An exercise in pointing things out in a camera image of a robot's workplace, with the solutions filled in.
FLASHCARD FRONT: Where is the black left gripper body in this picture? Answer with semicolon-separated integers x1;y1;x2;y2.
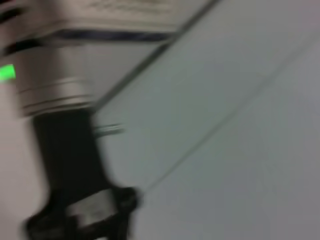
23;109;142;240

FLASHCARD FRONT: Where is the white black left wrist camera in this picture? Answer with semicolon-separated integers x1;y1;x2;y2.
68;188;120;227

